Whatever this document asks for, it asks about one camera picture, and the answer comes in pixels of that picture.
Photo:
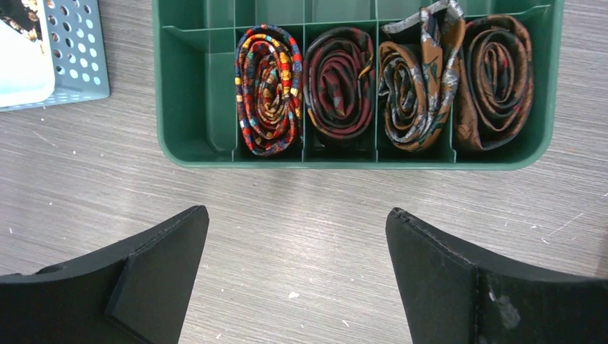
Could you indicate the brown floral tie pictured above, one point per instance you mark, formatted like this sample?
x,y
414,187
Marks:
x,y
22,17

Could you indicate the light blue plastic basket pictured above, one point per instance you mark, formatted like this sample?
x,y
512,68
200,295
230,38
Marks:
x,y
67,65

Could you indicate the brown rolled tie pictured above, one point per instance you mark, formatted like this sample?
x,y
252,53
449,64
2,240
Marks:
x,y
496,88

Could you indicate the dark red rolled tie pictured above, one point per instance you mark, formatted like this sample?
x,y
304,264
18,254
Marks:
x,y
338,83

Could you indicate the multicolour rolled tie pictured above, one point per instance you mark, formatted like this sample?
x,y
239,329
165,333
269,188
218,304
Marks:
x,y
268,70

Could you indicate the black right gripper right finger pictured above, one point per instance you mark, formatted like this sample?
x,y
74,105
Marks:
x,y
454,291

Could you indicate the orange grey rolled tie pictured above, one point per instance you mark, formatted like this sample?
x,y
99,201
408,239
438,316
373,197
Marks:
x,y
419,74

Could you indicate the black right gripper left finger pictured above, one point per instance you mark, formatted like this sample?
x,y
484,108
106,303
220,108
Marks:
x,y
136,290

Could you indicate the green divided plastic bin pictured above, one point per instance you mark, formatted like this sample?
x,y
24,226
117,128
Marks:
x,y
195,44

